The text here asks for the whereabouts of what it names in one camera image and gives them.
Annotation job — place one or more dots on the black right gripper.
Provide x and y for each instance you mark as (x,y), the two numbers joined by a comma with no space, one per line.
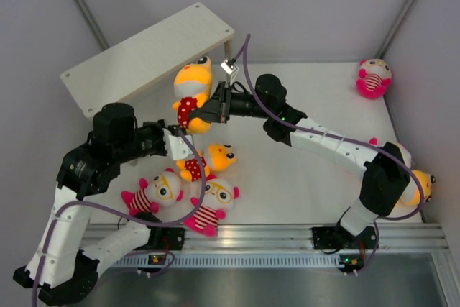
(213,111)

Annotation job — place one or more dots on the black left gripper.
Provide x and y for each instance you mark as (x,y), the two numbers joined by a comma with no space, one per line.
(161,124)

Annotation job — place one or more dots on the yellow plush red dotted shirt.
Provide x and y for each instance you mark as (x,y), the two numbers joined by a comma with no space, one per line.
(192,88)

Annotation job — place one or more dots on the yellow plush toy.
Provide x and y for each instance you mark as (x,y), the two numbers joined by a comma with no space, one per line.
(216,158)
(411,194)

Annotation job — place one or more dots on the pink striped plush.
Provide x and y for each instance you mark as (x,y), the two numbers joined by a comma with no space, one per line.
(162,191)
(406,156)
(220,197)

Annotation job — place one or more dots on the pink striped plush corner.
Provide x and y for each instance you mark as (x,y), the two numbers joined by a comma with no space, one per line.
(374,78)

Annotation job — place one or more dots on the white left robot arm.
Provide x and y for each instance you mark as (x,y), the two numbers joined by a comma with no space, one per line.
(61,271)

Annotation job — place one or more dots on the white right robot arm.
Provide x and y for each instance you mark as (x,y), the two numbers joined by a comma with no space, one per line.
(384,171)

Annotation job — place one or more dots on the white two-tier shelf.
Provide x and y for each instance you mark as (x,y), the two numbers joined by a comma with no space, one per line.
(129,68)

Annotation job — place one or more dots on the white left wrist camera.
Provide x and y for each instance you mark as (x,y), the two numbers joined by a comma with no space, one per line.
(181,151)

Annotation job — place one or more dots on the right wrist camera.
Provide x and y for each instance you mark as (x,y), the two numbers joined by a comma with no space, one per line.
(231,70)

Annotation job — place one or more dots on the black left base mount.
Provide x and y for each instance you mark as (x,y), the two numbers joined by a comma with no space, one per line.
(164,239)

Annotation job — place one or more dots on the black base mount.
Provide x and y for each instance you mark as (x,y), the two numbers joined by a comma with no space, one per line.
(332,238)
(164,239)

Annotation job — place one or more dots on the white slotted cable duct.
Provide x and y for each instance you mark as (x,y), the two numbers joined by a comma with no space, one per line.
(183,260)

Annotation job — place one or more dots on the aluminium mounting rail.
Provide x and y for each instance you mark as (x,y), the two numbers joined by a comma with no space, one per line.
(393,238)

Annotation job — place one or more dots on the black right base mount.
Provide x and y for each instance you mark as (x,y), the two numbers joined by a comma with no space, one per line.
(332,238)

